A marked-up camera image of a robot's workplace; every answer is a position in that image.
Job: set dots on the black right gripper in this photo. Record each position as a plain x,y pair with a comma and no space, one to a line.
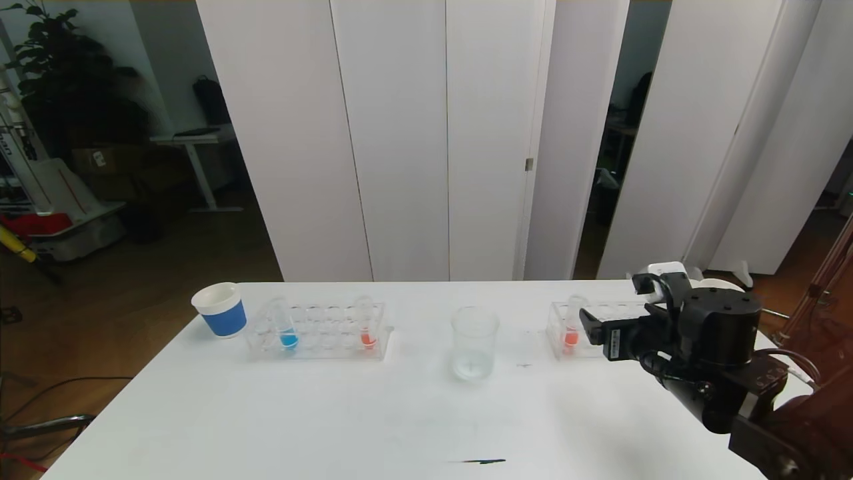
614,341

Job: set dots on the test tube with blue pigment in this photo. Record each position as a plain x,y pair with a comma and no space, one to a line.
288,341

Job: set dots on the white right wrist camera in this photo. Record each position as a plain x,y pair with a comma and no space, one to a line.
666,270

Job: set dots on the white machine base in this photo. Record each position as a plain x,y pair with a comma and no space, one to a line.
80,233

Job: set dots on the white office desk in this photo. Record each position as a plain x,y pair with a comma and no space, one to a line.
200,138

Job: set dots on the clear plastic beaker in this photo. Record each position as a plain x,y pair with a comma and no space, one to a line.
474,346

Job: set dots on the dark floor socket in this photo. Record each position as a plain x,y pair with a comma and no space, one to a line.
10,313

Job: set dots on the dark green potted plant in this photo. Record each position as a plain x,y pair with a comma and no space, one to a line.
66,73

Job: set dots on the black backpack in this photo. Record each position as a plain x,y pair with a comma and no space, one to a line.
212,100

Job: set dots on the test tube with red pigment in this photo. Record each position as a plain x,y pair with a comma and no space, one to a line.
571,338
367,340

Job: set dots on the brown cardboard box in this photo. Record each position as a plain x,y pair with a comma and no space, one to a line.
106,160

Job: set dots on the clear acrylic test tube rack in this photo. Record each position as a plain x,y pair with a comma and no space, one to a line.
600,312
320,320

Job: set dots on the grey metal chair leg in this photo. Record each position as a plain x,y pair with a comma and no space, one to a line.
60,422

